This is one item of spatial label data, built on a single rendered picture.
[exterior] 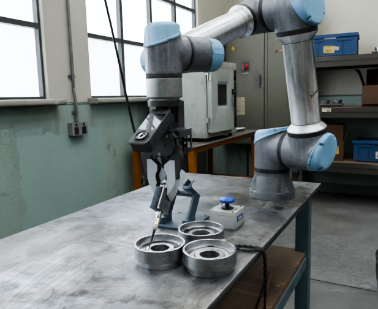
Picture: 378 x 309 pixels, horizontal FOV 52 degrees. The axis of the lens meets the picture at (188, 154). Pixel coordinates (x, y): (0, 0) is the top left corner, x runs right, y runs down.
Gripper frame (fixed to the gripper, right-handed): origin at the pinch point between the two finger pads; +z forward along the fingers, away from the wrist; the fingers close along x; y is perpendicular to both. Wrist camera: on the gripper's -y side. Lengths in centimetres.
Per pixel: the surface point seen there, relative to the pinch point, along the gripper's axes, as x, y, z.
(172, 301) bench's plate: -11.3, -16.3, 13.1
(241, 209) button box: -8.1, 25.3, 9.0
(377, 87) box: -25, 350, -23
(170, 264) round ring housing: -4.7, -5.8, 12.1
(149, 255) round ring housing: -1.6, -8.5, 9.8
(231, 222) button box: -7.1, 20.4, 11.1
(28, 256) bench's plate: 27.0, -13.3, 13.0
